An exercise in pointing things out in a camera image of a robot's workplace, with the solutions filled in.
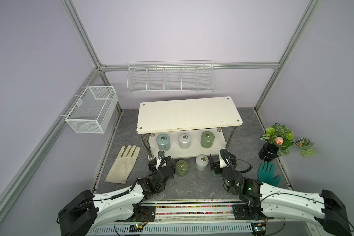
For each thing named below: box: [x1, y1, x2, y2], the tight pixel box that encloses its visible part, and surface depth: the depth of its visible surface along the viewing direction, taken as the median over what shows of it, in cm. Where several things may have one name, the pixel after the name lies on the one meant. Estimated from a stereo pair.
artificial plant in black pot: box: [258, 122, 316, 162], surface depth 75 cm
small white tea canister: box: [178, 133, 191, 150], surface depth 89 cm
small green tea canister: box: [200, 130, 215, 149], surface depth 89 cm
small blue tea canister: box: [156, 133, 171, 152], surface depth 87 cm
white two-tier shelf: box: [136, 96, 243, 159], surface depth 75 cm
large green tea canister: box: [175, 159, 189, 177], surface depth 84 cm
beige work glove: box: [105, 145, 141, 185], surface depth 91 cm
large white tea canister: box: [195, 154, 209, 172], surface depth 86 cm
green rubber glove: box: [258, 161, 282, 187], surface depth 88 cm
